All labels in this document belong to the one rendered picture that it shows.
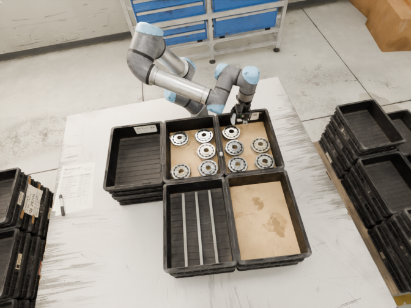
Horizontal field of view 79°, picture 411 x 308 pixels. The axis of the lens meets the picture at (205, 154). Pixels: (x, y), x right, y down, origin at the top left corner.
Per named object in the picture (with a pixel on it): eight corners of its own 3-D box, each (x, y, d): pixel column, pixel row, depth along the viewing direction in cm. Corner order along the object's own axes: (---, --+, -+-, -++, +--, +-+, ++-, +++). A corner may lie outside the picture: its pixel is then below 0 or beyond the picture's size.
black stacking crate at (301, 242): (224, 186, 130) (224, 176, 120) (281, 179, 130) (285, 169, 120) (237, 268, 108) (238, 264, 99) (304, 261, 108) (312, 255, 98)
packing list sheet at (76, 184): (59, 167, 158) (59, 167, 157) (95, 160, 159) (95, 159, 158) (51, 216, 140) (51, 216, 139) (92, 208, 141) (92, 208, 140)
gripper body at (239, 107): (235, 122, 125) (239, 105, 114) (232, 109, 129) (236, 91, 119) (250, 121, 125) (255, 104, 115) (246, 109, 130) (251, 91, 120)
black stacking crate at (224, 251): (168, 193, 130) (163, 184, 121) (224, 186, 130) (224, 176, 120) (169, 276, 109) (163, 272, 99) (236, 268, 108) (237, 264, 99)
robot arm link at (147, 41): (175, 84, 158) (122, 48, 107) (183, 62, 157) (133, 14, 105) (191, 90, 155) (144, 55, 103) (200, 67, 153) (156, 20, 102)
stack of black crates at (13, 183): (21, 199, 210) (-24, 175, 172) (56, 192, 211) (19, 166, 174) (9, 247, 189) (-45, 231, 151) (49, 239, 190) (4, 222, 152)
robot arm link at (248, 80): (244, 62, 108) (263, 67, 106) (240, 81, 117) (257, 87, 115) (238, 72, 104) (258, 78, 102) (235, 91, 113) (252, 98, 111)
